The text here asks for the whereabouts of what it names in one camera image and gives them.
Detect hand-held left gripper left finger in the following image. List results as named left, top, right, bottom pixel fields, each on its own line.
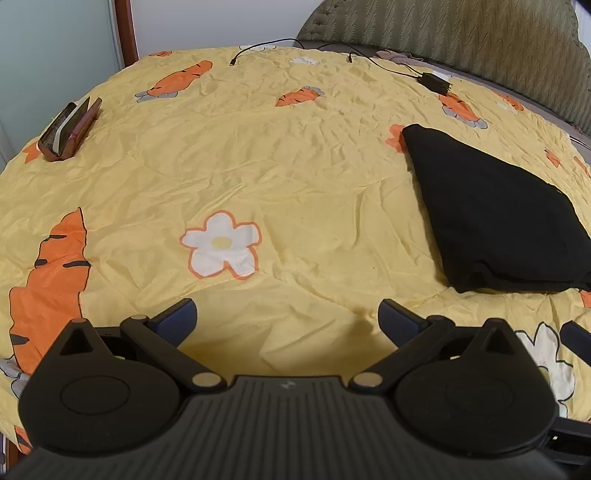
left=58, top=298, right=228, bottom=394

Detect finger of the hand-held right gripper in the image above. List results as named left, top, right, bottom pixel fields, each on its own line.
left=560, top=320, right=591, bottom=366

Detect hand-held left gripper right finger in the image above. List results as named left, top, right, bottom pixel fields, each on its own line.
left=350, top=298, right=521, bottom=389

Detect black pants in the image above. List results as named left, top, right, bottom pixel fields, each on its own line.
left=401, top=123, right=591, bottom=294

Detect yellow carrot printed blanket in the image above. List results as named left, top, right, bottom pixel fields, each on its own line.
left=0, top=44, right=591, bottom=459

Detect brown phone case wallet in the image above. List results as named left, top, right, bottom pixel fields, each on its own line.
left=38, top=96, right=103, bottom=163

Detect black power adapter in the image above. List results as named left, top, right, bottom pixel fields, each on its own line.
left=417, top=72, right=452, bottom=96

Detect brown cloth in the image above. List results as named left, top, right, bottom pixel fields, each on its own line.
left=373, top=48, right=417, bottom=64

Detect frosted glass door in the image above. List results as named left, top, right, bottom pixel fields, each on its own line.
left=0, top=0, right=126, bottom=164

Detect green padded headboard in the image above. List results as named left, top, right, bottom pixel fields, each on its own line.
left=295, top=0, right=591, bottom=132

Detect black adapter cable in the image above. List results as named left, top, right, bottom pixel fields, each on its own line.
left=318, top=43, right=426, bottom=85

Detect black charging cable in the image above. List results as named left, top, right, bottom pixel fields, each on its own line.
left=230, top=41, right=306, bottom=67

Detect wooden door frame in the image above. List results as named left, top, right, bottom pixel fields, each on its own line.
left=115, top=0, right=140, bottom=69

